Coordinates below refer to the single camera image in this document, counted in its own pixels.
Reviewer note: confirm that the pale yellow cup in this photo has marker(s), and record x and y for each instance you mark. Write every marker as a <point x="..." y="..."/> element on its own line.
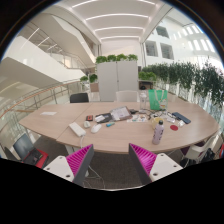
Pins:
<point x="155" y="120"/>

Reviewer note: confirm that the white power strip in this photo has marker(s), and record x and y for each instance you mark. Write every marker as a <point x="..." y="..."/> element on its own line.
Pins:
<point x="77" y="129"/>

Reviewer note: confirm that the white paper sheet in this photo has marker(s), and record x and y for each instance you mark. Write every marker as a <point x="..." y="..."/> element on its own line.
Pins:
<point x="48" y="113"/>

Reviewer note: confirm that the white computer mouse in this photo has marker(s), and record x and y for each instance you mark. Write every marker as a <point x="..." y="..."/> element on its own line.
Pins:
<point x="96" y="128"/>

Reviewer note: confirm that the potted shrubs in wooden planter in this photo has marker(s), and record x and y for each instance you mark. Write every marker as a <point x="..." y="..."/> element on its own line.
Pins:
<point x="92" y="80"/>

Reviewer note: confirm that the dark blue keyboard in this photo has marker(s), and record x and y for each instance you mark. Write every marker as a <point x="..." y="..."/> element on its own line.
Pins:
<point x="181" y="117"/>

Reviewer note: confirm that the flat round red coaster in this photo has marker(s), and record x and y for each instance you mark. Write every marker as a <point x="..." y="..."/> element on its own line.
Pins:
<point x="173" y="127"/>

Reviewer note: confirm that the white shell chair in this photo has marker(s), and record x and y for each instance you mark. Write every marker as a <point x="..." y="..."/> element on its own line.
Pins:
<point x="200" y="150"/>

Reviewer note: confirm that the small white oval gadget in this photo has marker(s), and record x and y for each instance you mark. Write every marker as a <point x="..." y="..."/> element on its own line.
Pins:
<point x="86" y="124"/>

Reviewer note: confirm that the leafy green hedge row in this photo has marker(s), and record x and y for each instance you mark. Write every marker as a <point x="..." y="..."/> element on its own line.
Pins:
<point x="186" y="76"/>

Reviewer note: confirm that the low green shrub row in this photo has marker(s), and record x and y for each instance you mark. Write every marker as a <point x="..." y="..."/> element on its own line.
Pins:
<point x="116" y="57"/>

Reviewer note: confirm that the black flat pouch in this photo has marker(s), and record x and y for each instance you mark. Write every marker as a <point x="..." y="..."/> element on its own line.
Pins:
<point x="106" y="117"/>

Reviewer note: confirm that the green cat-print tote bag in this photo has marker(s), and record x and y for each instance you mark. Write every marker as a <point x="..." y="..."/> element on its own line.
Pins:
<point x="156" y="100"/>

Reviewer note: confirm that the small black red case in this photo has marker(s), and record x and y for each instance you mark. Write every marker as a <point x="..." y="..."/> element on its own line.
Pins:
<point x="89" y="118"/>

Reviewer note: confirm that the black chair with red seat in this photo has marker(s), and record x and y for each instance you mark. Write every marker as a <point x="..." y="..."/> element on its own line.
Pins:
<point x="23" y="146"/>

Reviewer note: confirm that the purple drink bottle black cap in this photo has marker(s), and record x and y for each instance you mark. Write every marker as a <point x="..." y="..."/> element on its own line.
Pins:
<point x="158" y="134"/>

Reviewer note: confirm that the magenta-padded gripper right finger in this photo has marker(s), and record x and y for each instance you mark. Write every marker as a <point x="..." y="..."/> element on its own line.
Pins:
<point x="144" y="159"/>

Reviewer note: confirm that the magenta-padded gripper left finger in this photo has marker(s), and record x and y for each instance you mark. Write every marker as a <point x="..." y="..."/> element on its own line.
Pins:
<point x="80" y="159"/>

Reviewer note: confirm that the colourful sticker sheet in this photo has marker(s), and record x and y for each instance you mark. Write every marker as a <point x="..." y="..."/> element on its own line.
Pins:
<point x="137" y="118"/>

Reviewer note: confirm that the tall white cabinet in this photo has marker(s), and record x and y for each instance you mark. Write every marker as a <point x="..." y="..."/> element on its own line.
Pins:
<point x="116" y="81"/>

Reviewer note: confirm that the small teal marker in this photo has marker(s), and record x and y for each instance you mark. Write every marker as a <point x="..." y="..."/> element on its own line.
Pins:
<point x="110" y="124"/>

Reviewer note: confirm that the clear plastic tumbler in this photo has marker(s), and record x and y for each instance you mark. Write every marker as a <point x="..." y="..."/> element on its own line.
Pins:
<point x="143" y="101"/>

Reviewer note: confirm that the black office chair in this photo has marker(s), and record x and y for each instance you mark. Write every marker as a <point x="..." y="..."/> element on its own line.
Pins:
<point x="79" y="98"/>

